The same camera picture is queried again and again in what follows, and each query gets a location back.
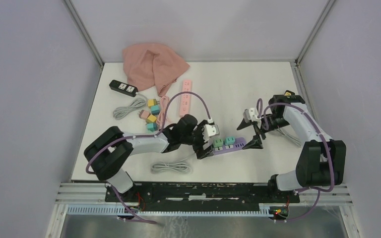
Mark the pink power strip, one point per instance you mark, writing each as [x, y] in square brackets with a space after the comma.
[185, 100]

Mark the pink cloth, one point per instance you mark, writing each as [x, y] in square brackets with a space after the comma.
[149, 65]

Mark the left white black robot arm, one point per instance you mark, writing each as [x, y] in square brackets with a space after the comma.
[107, 154]

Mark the green adapter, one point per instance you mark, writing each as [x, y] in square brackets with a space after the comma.
[218, 143]

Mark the yellow plug adapter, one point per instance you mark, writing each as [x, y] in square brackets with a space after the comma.
[152, 102]

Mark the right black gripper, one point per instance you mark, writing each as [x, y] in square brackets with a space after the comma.
[255, 143]

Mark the black power strip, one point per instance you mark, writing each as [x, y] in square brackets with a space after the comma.
[123, 88]
[290, 92]

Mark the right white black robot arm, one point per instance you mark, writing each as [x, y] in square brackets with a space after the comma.
[321, 163]

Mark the purple power strip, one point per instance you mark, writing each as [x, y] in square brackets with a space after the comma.
[240, 142]

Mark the pink plug adapter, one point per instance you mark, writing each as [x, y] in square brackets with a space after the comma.
[143, 114]

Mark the teal plug adapter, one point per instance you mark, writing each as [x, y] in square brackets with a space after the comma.
[152, 127]

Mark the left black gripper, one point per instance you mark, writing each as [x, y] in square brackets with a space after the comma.
[201, 153]

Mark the white cable duct rail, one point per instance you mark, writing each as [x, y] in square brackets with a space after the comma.
[118, 210]

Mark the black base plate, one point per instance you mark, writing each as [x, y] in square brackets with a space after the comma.
[204, 197]

